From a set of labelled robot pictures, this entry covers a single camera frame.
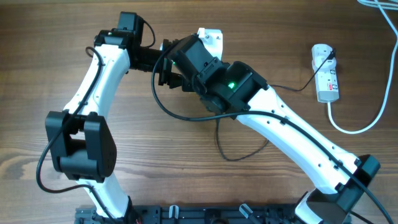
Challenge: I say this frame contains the white power strip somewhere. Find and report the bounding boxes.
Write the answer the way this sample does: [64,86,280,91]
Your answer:
[312,44,339,103]

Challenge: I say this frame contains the white USB charger plug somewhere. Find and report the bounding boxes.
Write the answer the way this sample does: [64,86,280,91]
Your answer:
[312,52,336,72]

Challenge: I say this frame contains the white power strip cord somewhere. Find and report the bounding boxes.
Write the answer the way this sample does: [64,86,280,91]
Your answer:
[326,0,398,135]

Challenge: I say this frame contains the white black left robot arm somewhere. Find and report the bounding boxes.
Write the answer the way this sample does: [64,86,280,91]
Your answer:
[36,12,192,223]

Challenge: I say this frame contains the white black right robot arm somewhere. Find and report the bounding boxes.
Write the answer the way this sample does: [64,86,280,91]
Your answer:
[167,35,380,223]

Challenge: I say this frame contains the black USB charging cable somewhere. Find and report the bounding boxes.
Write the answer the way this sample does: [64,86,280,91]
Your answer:
[215,49,336,162]

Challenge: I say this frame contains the white cables at corner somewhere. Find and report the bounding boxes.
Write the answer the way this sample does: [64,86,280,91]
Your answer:
[356,0,398,11]

